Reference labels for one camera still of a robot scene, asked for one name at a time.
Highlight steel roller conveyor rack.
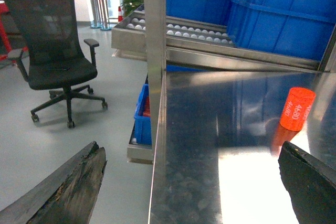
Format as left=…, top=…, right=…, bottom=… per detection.
left=111, top=0, right=336, bottom=166

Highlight red metal frame table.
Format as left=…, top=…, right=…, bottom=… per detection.
left=1, top=1, right=21, bottom=63

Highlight large blue plastic crate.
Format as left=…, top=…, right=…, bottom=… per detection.
left=227, top=0, right=335, bottom=61

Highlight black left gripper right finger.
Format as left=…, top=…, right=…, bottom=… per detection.
left=278, top=141, right=335, bottom=223

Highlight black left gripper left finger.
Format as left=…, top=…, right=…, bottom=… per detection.
left=1, top=141, right=107, bottom=223

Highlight black mesh office chair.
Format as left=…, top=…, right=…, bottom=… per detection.
left=4, top=0, right=108, bottom=128

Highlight small blue parts bin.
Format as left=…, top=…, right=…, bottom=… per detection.
left=134, top=84, right=152, bottom=145

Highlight steel stanchion barrier posts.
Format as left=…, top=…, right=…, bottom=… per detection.
left=88, top=0, right=122, bottom=31

